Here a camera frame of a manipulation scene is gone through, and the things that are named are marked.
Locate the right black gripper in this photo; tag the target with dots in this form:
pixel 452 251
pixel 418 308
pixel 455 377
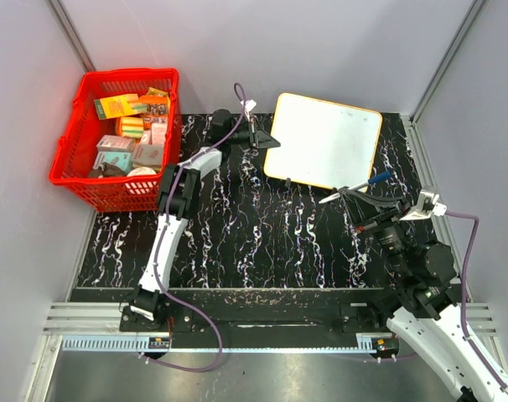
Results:
pixel 368 211

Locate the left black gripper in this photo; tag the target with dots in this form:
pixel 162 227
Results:
pixel 259 139

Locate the white marker pen blue cap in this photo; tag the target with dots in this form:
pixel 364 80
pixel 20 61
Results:
pixel 359 185

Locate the white board with orange frame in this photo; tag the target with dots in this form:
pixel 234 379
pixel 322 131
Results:
pixel 322 143

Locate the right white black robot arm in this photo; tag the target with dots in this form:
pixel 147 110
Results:
pixel 425 308

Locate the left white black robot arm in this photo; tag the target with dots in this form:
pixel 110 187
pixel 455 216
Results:
pixel 179 201

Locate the pink white box in basket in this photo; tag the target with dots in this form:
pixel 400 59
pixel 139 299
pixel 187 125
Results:
pixel 159 133

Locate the brown pink box in basket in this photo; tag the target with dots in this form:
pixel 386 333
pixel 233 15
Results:
pixel 147 155

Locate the orange snack packet in basket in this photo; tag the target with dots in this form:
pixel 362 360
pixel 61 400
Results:
pixel 157 102

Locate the white round lid in basket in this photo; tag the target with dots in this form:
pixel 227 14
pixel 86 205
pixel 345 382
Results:
pixel 141 171

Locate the striped yellow orange sponge pack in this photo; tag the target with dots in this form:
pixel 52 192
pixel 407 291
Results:
pixel 131 127

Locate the teal box in basket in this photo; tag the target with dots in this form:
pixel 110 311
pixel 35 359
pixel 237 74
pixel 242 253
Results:
pixel 120 160

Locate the yellow green box in basket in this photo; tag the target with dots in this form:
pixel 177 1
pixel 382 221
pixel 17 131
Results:
pixel 116 106

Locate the grey pink box in basket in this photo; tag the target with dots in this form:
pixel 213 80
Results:
pixel 111 143

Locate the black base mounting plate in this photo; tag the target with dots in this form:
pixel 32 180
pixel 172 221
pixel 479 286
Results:
pixel 260 319

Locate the red plastic shopping basket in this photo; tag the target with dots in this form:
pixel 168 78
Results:
pixel 76 150

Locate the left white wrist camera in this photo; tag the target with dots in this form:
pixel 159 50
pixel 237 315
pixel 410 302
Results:
pixel 247 108

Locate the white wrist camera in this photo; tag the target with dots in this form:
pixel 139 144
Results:
pixel 247 108
pixel 428 204

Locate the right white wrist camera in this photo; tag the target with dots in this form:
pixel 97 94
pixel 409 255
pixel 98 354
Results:
pixel 428 204

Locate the grey slotted cable duct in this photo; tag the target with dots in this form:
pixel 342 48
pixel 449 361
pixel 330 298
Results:
pixel 118 343

